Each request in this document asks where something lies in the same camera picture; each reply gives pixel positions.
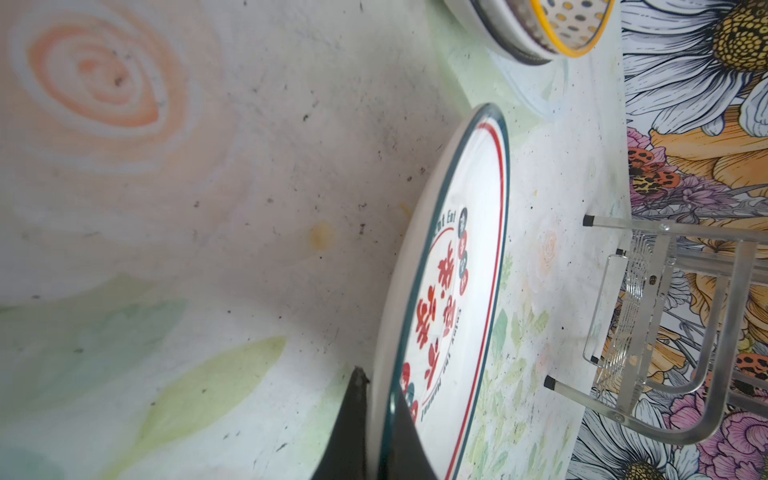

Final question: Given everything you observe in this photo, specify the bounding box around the black geometric pattern plate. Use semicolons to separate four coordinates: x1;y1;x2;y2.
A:
444;0;558;66

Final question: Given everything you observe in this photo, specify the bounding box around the chrome wire dish rack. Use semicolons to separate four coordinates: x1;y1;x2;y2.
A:
544;215;767;445

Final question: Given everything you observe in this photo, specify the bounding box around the green rim printed plate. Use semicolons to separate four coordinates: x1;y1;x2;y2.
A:
366;103;510;479

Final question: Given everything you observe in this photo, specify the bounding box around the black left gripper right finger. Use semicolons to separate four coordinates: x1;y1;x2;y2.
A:
380;391;436;480

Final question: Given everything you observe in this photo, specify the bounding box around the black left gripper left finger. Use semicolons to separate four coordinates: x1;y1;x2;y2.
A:
311;367;369;480

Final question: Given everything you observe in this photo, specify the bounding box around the yellow rim dotted plate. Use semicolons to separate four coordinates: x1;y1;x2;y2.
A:
507;0;615;58

